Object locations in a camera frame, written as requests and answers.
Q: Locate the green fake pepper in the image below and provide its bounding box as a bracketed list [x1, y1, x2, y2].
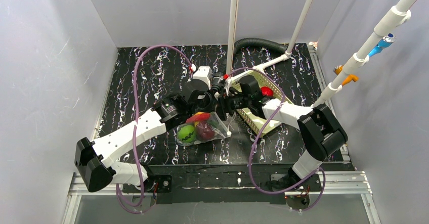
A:
[208, 116, 222, 128]

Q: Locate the dark red fake fruit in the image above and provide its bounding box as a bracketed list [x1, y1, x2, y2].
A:
[195, 121, 215, 141]

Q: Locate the red fake apple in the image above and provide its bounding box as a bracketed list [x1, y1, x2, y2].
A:
[260, 86, 274, 97]

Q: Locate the clear zip top bag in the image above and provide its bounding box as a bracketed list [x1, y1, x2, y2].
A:
[176, 112, 232, 147]

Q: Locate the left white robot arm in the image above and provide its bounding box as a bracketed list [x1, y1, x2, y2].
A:
[74, 79, 217, 193]

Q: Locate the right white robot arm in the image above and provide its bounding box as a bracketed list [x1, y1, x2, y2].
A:
[218, 75, 348, 192]

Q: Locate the red fake chili pepper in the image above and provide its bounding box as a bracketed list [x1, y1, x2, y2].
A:
[186, 112, 211, 123]

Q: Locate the yellow fake banana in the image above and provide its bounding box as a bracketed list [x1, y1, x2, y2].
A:
[193, 112, 211, 122]

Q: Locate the light green plastic basket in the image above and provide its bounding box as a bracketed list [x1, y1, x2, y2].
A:
[229, 67, 300, 138]

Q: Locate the orange clamp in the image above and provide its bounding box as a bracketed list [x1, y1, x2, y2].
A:
[333, 65, 359, 86]

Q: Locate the white pvc pipe right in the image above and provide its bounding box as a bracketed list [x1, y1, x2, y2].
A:
[313, 0, 417, 107]

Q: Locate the white pvc pipe frame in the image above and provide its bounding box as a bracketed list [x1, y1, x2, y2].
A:
[224, 0, 314, 85]

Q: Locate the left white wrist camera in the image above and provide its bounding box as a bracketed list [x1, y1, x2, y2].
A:
[192, 66, 213, 89]

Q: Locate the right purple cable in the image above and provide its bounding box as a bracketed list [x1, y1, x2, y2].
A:
[223, 67, 326, 212]

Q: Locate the purple cable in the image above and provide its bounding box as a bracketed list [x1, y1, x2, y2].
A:
[115, 44, 197, 215]
[223, 67, 326, 212]

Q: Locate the black corrugated hose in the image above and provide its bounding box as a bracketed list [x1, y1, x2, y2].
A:
[214, 37, 288, 82]

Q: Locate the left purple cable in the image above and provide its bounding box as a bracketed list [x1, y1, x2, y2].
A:
[115, 44, 197, 215]

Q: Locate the aluminium frame rail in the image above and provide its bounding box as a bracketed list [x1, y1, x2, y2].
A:
[62, 171, 380, 223]

